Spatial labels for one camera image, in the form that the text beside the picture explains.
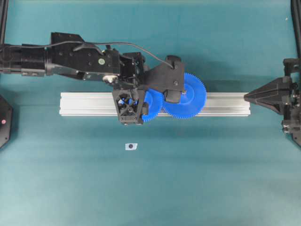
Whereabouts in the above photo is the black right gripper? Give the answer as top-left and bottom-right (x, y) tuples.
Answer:
(244, 58), (301, 147)

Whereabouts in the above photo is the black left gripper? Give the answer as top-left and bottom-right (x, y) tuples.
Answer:
(112, 52), (149, 125)

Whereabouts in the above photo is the small blue gear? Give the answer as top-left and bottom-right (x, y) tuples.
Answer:
(119, 89), (163, 123)

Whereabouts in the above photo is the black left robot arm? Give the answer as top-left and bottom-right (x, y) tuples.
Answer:
(0, 32), (149, 124)

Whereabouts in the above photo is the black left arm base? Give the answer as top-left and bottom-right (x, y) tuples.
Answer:
(0, 96), (13, 148)

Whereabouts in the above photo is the large blue gear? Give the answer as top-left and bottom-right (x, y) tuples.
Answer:
(163, 73), (207, 120)

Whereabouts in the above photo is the small white marker sticker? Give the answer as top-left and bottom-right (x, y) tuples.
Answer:
(125, 143), (138, 151)

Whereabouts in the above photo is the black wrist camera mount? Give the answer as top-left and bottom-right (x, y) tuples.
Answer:
(141, 55), (184, 104)

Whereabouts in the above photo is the aluminium extrusion rail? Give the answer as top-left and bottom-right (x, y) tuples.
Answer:
(59, 92), (251, 117)

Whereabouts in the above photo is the black right frame post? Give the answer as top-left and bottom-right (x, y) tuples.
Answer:
(291, 0), (301, 58)

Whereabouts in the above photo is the black frame post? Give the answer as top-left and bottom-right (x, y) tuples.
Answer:
(0, 0), (9, 45)
(291, 0), (301, 58)

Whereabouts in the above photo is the black left frame post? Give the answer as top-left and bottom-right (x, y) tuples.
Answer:
(0, 0), (9, 45)

